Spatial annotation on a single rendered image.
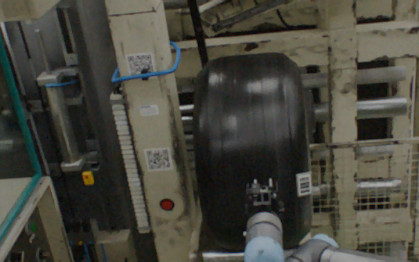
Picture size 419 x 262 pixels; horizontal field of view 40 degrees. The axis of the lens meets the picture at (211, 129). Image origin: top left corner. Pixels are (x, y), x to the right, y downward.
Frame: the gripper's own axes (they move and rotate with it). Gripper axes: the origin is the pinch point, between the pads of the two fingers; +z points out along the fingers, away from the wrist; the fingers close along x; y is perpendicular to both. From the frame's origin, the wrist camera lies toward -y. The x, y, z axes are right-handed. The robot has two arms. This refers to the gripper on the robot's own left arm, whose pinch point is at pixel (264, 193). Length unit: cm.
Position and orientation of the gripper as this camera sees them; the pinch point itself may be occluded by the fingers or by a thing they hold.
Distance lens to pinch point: 144.0
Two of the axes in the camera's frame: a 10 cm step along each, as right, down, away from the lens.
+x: -9.9, 0.8, 1.2
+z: 0.8, -3.5, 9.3
